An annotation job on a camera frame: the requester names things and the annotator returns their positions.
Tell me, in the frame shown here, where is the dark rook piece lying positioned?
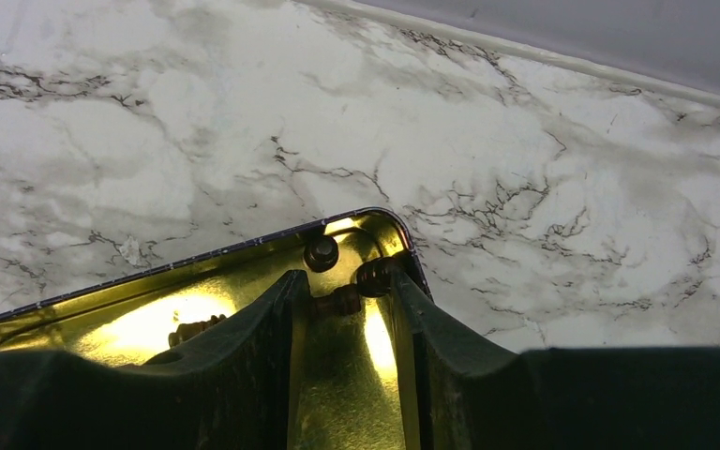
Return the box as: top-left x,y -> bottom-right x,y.
168,314 -> 227,348

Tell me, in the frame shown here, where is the dark pawn far corner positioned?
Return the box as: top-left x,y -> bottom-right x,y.
308,257 -> 400,319

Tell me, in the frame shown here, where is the gold tin with dark pieces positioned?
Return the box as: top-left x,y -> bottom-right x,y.
0,208 -> 425,449

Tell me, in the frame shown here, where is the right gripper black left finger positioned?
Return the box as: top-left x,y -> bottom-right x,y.
0,270 -> 310,449

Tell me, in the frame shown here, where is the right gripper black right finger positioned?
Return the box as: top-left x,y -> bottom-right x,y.
390,270 -> 720,449

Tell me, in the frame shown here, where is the dark pawn corner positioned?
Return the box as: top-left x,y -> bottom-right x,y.
308,257 -> 400,319
303,235 -> 339,273

